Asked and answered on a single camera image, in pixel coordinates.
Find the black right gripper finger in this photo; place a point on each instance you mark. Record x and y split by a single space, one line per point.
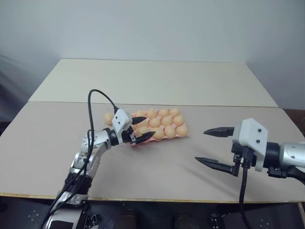
214 165
220 132

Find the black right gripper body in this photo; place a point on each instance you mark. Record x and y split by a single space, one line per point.
246 156

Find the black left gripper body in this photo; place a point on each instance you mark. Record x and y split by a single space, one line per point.
127 137

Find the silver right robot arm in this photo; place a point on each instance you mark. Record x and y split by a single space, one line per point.
289 152

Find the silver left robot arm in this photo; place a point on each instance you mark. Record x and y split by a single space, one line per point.
91 152

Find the orange egg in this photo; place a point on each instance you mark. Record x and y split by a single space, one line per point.
154 122
159 134
151 112
178 119
145 124
174 111
108 118
182 131
143 130
166 121
169 131
141 113
164 112

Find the pink egg tray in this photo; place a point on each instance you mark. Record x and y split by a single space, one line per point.
175 138

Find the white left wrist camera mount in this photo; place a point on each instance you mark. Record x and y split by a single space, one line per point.
120 120

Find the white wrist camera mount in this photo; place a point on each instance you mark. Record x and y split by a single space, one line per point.
120 120
252 133

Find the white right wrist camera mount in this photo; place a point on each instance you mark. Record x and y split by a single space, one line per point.
252 133

